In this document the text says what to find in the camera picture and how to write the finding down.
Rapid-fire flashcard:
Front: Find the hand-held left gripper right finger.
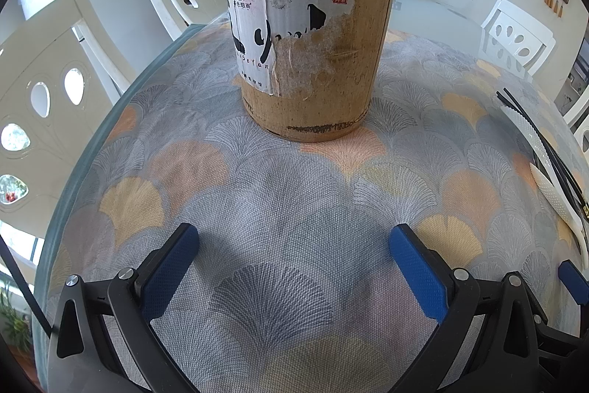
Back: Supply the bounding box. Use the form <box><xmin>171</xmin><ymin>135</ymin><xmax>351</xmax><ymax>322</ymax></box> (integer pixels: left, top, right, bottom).
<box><xmin>389</xmin><ymin>224</ymin><xmax>549</xmax><ymax>393</ymax></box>

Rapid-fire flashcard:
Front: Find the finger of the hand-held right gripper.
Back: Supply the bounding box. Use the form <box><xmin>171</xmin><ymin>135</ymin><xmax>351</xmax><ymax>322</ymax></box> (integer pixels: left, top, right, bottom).
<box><xmin>534</xmin><ymin>259</ymin><xmax>589</xmax><ymax>358</ymax></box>

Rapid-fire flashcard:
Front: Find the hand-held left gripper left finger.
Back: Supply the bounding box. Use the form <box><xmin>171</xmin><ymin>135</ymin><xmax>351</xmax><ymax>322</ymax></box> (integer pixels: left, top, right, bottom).
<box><xmin>55</xmin><ymin>222</ymin><xmax>201</xmax><ymax>393</ymax></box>

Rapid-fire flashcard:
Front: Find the white textured spoon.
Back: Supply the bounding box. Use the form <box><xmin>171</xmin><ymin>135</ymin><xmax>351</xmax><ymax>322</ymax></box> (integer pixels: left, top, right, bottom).
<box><xmin>529</xmin><ymin>163</ymin><xmax>589</xmax><ymax>239</ymax></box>
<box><xmin>499</xmin><ymin>105</ymin><xmax>563</xmax><ymax>187</ymax></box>

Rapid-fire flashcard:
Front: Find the brown cardboard box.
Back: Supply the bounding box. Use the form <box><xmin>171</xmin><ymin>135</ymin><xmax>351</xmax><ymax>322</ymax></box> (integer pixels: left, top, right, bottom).
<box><xmin>218</xmin><ymin>0</ymin><xmax>401</xmax><ymax>144</ymax></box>

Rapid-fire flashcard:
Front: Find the fan-patterned tablecloth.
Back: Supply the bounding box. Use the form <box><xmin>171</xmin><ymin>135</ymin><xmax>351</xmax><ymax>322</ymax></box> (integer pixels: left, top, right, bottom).
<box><xmin>34</xmin><ymin>22</ymin><xmax>589</xmax><ymax>393</ymax></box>

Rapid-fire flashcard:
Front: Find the green potted plant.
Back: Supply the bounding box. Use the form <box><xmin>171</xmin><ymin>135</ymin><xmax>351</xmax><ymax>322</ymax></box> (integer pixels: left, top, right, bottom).
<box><xmin>0</xmin><ymin>278</ymin><xmax>34</xmax><ymax>359</ymax></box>

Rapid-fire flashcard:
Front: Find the black cable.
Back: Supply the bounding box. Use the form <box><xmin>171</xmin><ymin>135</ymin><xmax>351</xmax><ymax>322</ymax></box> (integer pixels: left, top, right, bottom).
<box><xmin>0</xmin><ymin>232</ymin><xmax>58</xmax><ymax>336</ymax></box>

